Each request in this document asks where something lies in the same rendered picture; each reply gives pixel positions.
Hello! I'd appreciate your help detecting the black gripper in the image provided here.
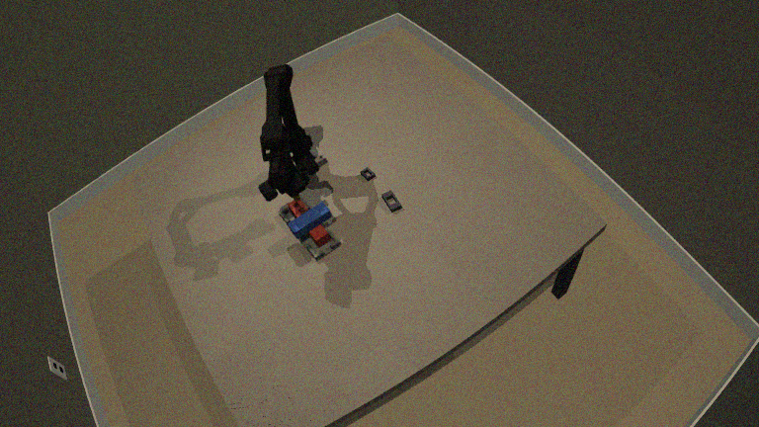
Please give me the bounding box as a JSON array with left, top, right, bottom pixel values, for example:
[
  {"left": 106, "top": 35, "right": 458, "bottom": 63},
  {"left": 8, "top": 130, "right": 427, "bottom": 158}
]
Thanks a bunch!
[{"left": 258, "top": 155, "right": 319, "bottom": 202}]

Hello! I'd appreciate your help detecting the blue rectangular block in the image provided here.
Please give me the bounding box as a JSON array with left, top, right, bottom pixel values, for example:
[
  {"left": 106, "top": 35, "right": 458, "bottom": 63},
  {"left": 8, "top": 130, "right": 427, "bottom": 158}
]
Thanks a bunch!
[{"left": 288, "top": 202, "right": 332, "bottom": 239}]

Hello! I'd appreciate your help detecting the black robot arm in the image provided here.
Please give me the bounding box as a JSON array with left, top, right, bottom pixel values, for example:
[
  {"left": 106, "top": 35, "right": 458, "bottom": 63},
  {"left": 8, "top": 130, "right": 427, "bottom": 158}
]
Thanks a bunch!
[{"left": 260, "top": 64, "right": 315, "bottom": 197}]

